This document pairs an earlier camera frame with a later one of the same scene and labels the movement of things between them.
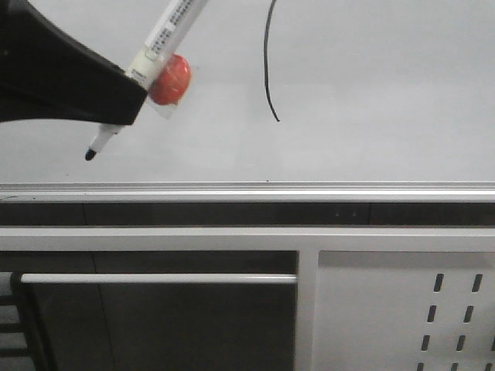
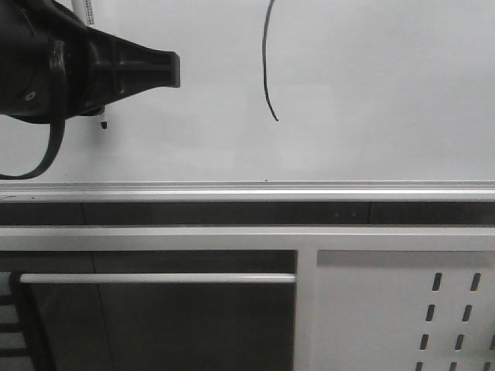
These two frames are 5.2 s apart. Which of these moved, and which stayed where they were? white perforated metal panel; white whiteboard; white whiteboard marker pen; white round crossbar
Moved: white whiteboard marker pen
Stayed: white round crossbar; white perforated metal panel; white whiteboard
